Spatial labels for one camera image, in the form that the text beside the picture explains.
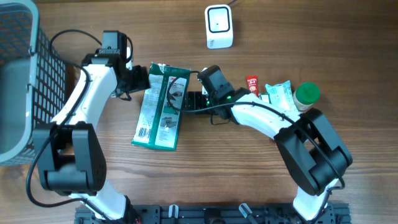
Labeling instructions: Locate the green 3M gloves pack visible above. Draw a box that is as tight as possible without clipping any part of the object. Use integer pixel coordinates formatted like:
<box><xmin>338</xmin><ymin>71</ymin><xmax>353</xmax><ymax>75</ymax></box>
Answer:
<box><xmin>132</xmin><ymin>63</ymin><xmax>190</xmax><ymax>151</ymax></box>

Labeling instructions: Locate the white barcode scanner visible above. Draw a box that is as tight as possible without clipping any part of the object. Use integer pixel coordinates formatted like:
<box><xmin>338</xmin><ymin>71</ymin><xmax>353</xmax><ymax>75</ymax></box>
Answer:
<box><xmin>205</xmin><ymin>4</ymin><xmax>233</xmax><ymax>49</ymax></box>

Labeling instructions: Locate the green Axe Brand box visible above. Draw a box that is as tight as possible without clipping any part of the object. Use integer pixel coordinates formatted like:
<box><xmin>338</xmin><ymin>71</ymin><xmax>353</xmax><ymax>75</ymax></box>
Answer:
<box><xmin>259</xmin><ymin>93</ymin><xmax>270</xmax><ymax>103</ymax></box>

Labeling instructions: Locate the green lid jar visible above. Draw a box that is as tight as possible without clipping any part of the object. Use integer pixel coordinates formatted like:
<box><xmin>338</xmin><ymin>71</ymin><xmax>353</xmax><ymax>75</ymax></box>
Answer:
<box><xmin>293</xmin><ymin>82</ymin><xmax>320</xmax><ymax>111</ymax></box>

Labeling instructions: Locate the red Nescafe sachet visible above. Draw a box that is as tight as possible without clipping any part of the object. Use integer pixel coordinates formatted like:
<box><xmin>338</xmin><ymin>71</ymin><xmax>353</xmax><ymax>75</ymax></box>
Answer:
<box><xmin>246</xmin><ymin>75</ymin><xmax>259</xmax><ymax>96</ymax></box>

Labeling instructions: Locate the grey plastic mesh basket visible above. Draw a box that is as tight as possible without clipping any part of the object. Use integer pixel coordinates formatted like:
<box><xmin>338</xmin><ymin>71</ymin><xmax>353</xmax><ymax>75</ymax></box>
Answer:
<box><xmin>1</xmin><ymin>1</ymin><xmax>67</xmax><ymax>166</ymax></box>

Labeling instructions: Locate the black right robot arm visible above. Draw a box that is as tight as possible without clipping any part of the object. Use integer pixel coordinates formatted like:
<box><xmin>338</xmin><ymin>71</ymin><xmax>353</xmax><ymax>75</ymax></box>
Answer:
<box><xmin>182</xmin><ymin>88</ymin><xmax>353</xmax><ymax>222</ymax></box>

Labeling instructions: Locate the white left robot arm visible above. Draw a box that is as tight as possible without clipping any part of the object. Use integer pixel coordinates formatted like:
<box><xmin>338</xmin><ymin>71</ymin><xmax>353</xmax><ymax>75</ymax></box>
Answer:
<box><xmin>25</xmin><ymin>53</ymin><xmax>150</xmax><ymax>223</ymax></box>

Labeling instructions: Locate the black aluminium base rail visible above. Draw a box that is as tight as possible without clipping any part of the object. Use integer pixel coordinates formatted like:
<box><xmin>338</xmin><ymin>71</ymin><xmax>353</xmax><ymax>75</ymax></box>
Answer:
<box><xmin>74</xmin><ymin>202</ymin><xmax>351</xmax><ymax>224</ymax></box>

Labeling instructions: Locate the mint green wipes pack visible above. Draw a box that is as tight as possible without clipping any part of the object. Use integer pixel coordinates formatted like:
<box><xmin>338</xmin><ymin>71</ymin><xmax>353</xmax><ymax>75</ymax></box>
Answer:
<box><xmin>265</xmin><ymin>80</ymin><xmax>298</xmax><ymax>111</ymax></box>

